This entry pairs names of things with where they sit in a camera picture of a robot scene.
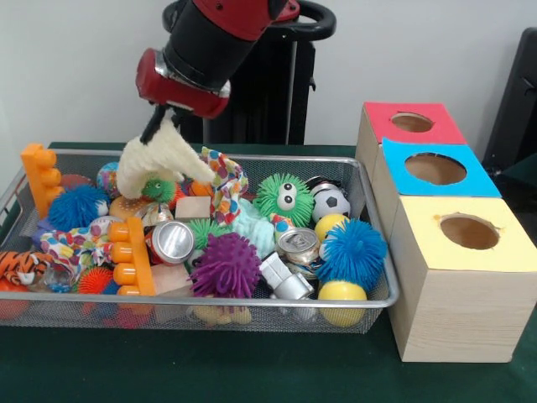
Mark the purple spiky ball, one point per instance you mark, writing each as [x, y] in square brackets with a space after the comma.
[225, 265]

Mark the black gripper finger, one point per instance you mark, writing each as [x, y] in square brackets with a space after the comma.
[154, 124]

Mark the orange toy building block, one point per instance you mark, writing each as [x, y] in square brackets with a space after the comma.
[42, 180]
[134, 260]

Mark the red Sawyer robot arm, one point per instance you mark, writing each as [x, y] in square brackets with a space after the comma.
[222, 34]

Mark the small soccer ball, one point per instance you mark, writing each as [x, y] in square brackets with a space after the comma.
[331, 201]

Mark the colourful patterned cloth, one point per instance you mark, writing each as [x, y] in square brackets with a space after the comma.
[226, 180]

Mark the yellow ball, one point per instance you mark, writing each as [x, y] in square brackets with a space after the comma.
[342, 294]
[330, 225]

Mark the wooden box with three holes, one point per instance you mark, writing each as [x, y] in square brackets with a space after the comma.
[453, 311]

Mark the small blue spiky ball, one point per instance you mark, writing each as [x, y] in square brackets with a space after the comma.
[77, 207]

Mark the green googly-eyed spiky ball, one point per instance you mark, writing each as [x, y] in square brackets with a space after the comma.
[285, 200]

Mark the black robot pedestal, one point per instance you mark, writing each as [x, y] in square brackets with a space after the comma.
[277, 101]

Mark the green spiky monster toy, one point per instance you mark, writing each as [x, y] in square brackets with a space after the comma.
[158, 191]

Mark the large blue spiky ball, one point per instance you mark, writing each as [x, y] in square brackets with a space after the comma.
[353, 252]

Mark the silver metal can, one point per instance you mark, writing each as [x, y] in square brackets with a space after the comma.
[299, 248]
[170, 240]

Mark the silver metal pipe fitting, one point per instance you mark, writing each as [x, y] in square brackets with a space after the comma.
[285, 284]

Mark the dark green table cloth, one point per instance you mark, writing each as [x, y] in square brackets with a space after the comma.
[252, 369]

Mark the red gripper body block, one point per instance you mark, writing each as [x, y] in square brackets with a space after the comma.
[180, 88]

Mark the orange tiger striped toy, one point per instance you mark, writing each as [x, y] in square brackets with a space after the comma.
[21, 267]

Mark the cream knitted cloth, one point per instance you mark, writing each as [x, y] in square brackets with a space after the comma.
[159, 159]

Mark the shallow clear mesh bin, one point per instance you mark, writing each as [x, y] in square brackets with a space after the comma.
[277, 317]

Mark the black chair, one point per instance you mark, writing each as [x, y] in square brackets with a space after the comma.
[516, 109]

